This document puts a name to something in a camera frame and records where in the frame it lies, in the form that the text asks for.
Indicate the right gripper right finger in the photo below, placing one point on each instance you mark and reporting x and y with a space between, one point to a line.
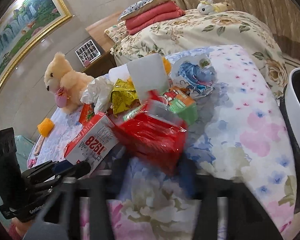
245 216

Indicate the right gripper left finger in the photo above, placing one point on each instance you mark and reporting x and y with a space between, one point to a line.
60 216

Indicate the red plastic bag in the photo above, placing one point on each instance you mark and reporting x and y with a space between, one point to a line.
154 134

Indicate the white tissue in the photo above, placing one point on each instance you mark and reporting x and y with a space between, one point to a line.
98 93

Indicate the white trash bin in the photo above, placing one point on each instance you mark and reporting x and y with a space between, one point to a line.
298 119

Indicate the left hand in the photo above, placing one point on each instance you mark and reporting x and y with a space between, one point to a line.
17 229

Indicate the teal bedsheet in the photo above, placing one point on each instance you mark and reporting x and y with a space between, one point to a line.
24 148

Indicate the blue pink floral bedspread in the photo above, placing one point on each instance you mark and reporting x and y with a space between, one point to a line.
240 134

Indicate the orange knitted cup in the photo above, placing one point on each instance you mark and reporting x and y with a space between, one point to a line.
45 127

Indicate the red white 1928 box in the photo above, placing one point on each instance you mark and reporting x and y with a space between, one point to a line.
93 142

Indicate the small red snack packet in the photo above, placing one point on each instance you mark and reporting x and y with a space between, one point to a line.
87 113

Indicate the cream teddy bear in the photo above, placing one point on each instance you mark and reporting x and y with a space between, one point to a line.
66 84

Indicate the green orange drink carton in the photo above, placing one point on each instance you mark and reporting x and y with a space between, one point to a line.
180 103

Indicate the yellow foil wrapper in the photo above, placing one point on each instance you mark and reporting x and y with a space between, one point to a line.
123 96

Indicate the wooden nightstand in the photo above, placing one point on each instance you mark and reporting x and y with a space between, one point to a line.
101 65

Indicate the crumpled blue white wrapper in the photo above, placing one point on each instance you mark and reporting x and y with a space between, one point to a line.
194 73

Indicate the orange knitted ball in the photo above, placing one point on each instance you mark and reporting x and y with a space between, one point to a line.
167 65

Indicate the white foam block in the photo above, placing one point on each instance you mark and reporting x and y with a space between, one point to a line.
148 73

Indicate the gold framed landscape painting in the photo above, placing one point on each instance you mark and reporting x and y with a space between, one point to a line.
23 25

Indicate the floral beige bed quilt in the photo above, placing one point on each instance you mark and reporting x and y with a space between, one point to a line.
194 30

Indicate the tan bear plush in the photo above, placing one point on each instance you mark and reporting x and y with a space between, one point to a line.
222 7

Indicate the white bunny plush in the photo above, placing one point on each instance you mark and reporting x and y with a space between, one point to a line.
205 7

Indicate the folded red blanket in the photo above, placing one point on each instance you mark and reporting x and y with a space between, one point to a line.
165 11

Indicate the blue white patterned pillow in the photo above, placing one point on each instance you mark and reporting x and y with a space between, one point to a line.
138 8

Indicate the photo collage frame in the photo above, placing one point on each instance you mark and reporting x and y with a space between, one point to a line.
88 53

